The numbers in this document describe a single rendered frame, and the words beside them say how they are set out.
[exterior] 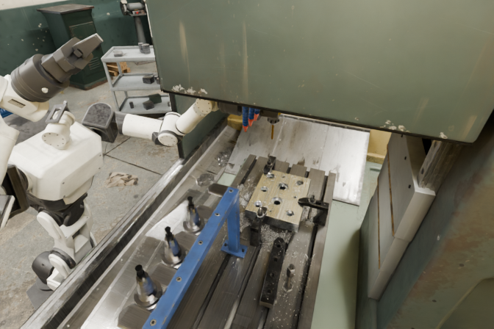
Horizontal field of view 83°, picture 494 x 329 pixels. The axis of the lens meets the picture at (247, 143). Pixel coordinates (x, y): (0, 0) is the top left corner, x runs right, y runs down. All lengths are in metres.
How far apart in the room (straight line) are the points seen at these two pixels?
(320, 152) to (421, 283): 1.27
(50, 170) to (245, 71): 0.74
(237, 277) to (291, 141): 1.15
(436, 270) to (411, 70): 0.48
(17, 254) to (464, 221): 2.74
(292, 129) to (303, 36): 1.58
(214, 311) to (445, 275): 0.69
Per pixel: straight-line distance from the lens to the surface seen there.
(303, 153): 1.98
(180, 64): 0.66
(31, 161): 1.11
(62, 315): 1.48
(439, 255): 0.79
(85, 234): 1.68
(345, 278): 1.54
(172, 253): 0.80
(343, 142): 2.05
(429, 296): 0.92
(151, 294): 0.76
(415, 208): 0.84
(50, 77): 0.77
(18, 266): 2.77
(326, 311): 1.44
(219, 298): 1.11
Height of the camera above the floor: 1.89
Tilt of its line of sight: 35 degrees down
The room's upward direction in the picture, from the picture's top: straight up
